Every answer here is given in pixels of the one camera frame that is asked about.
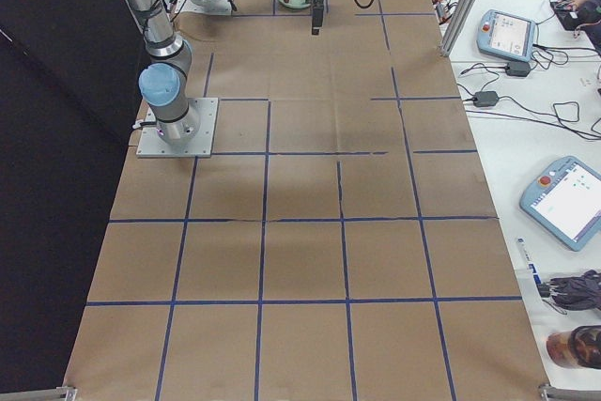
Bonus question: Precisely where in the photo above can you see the far teach pendant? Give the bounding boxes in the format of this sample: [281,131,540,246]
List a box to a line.
[476,9,536,63]

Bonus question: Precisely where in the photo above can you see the teach pendant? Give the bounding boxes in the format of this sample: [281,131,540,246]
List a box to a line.
[519,156,600,252]
[476,9,536,63]

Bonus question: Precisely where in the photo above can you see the black power adapter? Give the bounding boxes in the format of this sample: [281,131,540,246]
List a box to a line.
[472,91,500,108]

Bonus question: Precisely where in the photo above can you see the near teach pendant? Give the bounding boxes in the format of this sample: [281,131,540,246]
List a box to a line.
[519,156,600,252]

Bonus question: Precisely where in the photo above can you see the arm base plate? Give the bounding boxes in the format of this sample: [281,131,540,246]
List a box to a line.
[173,0,233,16]
[136,98,219,158]

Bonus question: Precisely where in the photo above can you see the aluminium frame post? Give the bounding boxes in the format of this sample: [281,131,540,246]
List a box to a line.
[439,0,500,57]

